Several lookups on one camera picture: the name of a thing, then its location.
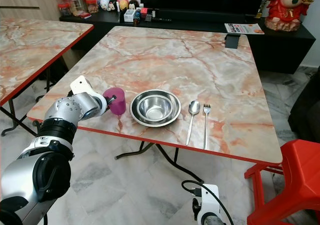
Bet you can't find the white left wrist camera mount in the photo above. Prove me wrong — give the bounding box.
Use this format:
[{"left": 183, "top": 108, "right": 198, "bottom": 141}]
[{"left": 70, "top": 75, "right": 109, "bottom": 114}]

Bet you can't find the small white box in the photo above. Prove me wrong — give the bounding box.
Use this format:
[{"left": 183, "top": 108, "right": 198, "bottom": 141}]
[{"left": 124, "top": 9, "right": 137, "bottom": 23}]

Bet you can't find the red laughing Buddha statue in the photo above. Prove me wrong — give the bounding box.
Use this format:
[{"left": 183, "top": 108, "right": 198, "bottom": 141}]
[{"left": 265, "top": 0, "right": 310, "bottom": 32}]

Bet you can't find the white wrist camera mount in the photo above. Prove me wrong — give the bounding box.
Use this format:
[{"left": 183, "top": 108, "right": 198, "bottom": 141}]
[
  {"left": 200, "top": 184, "right": 224, "bottom": 221},
  {"left": 70, "top": 75, "right": 109, "bottom": 114}
]

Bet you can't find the purple plastic cup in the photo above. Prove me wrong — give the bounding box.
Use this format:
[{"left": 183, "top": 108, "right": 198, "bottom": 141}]
[{"left": 103, "top": 87, "right": 127, "bottom": 116}]

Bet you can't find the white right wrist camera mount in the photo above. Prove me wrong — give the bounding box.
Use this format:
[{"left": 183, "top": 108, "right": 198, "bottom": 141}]
[{"left": 200, "top": 184, "right": 224, "bottom": 221}]

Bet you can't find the short red lid jar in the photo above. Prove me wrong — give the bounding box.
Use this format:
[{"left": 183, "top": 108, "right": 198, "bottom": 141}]
[
  {"left": 58, "top": 3, "right": 73, "bottom": 17},
  {"left": 87, "top": 0, "right": 100, "bottom": 14}
]

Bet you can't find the dark sofa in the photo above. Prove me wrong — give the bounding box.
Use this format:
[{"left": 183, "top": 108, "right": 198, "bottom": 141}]
[{"left": 287, "top": 67, "right": 320, "bottom": 143}]

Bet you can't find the black table clip stand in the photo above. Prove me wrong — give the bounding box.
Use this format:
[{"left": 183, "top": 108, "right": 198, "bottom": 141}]
[{"left": 225, "top": 33, "right": 242, "bottom": 49}]

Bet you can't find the stainless steel fork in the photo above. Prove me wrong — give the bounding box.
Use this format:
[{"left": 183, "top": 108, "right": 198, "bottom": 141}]
[{"left": 202, "top": 103, "right": 212, "bottom": 151}]

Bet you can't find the small gold trophy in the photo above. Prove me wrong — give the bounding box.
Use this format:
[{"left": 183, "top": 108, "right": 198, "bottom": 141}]
[{"left": 258, "top": 0, "right": 270, "bottom": 19}]

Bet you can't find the yellow round figurine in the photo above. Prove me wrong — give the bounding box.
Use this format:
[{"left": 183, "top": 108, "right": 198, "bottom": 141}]
[{"left": 118, "top": 0, "right": 130, "bottom": 12}]

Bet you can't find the stainless steel spoon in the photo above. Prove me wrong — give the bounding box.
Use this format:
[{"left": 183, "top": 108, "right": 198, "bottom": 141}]
[{"left": 185, "top": 100, "right": 201, "bottom": 147}]

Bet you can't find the light wooden cabinet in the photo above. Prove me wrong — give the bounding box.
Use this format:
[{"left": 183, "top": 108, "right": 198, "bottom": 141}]
[{"left": 0, "top": 0, "right": 63, "bottom": 21}]

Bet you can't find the black white panda figurine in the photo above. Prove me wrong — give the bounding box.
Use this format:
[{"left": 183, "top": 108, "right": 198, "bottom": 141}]
[{"left": 109, "top": 0, "right": 121, "bottom": 12}]

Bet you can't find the black television console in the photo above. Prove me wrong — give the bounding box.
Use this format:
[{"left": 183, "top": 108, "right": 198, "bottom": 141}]
[{"left": 59, "top": 10, "right": 317, "bottom": 75}]

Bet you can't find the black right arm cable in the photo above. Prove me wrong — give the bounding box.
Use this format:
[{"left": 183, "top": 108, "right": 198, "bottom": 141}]
[{"left": 181, "top": 179, "right": 235, "bottom": 225}]

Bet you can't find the marble pattern folding table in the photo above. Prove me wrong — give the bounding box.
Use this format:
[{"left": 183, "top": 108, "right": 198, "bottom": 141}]
[
  {"left": 0, "top": 17, "right": 95, "bottom": 138},
  {"left": 26, "top": 25, "right": 283, "bottom": 184}
]

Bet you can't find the printed paper flyer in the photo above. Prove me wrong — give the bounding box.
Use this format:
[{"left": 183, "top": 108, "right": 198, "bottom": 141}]
[{"left": 224, "top": 23, "right": 265, "bottom": 35}]

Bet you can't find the red plastic chair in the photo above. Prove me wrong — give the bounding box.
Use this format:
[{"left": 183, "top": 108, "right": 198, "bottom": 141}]
[{"left": 245, "top": 139, "right": 320, "bottom": 225}]

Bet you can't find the stainless steel bowl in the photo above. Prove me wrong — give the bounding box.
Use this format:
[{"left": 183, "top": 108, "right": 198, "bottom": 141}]
[{"left": 129, "top": 89, "right": 182, "bottom": 128}]

